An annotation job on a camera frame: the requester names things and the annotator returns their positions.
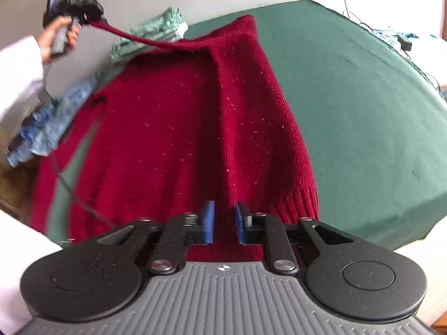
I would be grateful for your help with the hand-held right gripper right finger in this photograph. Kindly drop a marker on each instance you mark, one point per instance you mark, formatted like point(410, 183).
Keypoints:
point(241, 221)

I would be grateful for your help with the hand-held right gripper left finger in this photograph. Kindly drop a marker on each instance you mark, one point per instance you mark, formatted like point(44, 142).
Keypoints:
point(208, 221)

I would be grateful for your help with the dark red knit sweater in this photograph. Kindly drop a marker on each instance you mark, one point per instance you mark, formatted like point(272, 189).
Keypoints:
point(167, 129)

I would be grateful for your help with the person's left forearm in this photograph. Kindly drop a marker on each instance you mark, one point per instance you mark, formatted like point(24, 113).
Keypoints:
point(19, 83)

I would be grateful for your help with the person's left hand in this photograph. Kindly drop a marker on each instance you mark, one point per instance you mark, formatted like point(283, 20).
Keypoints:
point(47, 40)

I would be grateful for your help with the green white striped shirt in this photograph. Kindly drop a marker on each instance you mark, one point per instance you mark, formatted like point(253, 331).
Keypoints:
point(150, 31)

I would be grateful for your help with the blue patterned towel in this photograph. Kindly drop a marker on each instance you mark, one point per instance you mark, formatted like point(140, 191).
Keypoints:
point(59, 122)

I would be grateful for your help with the green table cloth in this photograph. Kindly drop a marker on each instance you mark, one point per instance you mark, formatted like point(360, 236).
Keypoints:
point(349, 111)

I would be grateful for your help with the cardboard box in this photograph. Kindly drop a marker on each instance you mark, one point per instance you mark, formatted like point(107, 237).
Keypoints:
point(21, 188)

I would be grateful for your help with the person's white coat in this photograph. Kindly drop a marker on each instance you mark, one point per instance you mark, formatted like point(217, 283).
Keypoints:
point(17, 268)

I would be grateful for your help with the white blue power strip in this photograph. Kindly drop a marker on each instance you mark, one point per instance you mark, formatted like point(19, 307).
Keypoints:
point(384, 36)

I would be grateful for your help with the black power adapter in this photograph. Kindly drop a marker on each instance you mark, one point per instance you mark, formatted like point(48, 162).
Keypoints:
point(405, 43)

